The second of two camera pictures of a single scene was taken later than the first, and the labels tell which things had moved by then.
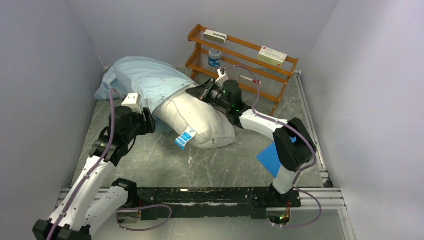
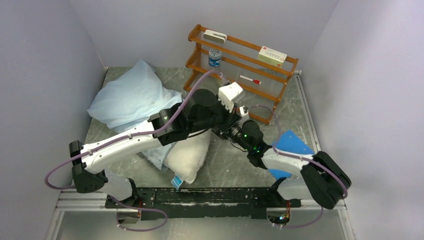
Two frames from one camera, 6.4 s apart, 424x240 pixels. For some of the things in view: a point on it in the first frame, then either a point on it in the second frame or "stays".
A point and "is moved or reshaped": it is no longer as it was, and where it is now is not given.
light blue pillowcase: x=153 y=80 is moved or reshaped
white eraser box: x=212 y=36 stays
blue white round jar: x=214 y=57 stays
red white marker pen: x=256 y=81 stays
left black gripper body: x=145 y=127 -> x=225 y=125
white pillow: x=214 y=127 is moved or reshaped
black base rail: x=156 y=203 stays
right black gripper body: x=214 y=94 -> x=235 y=132
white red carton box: x=272 y=56 stays
